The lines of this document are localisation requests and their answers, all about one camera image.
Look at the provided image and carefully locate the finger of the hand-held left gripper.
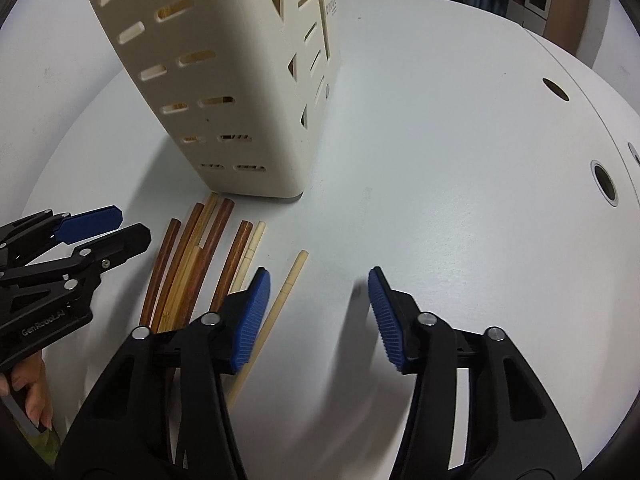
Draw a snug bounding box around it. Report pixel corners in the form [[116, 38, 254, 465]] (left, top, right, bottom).
[[0, 205, 124, 267], [0, 223, 152, 308]]

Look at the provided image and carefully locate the brown table cable grommet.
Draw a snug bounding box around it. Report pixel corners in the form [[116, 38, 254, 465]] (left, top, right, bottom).
[[542, 78, 571, 102]]

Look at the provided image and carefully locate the cream plastic chopstick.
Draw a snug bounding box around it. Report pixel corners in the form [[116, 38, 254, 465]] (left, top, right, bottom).
[[229, 221, 267, 295]]

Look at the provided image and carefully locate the person's left hand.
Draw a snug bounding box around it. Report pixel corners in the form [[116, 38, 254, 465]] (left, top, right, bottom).
[[0, 352, 54, 431]]

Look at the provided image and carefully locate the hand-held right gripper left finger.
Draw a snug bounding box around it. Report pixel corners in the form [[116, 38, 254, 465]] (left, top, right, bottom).
[[54, 266, 272, 480]]

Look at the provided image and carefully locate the bunch of wooden chopsticks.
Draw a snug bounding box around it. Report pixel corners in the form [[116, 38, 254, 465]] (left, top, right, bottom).
[[226, 250, 310, 410]]

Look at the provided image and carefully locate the cream slotted utensil holder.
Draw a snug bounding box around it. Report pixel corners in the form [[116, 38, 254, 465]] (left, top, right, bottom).
[[84, 0, 342, 199]]

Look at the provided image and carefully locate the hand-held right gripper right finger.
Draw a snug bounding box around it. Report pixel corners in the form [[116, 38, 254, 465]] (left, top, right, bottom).
[[367, 266, 584, 480]]

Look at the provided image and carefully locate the light bamboo chopstick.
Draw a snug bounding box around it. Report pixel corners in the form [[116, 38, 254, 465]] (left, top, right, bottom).
[[159, 245, 194, 333], [167, 192, 221, 333]]

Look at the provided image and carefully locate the dark brown wooden chopstick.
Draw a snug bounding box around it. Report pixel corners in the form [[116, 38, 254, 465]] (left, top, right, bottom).
[[138, 218, 182, 329], [209, 220, 254, 315], [187, 198, 236, 323], [150, 202, 206, 335]]

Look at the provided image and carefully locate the ringed table cable grommet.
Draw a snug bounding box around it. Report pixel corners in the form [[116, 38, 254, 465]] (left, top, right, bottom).
[[590, 160, 621, 206]]

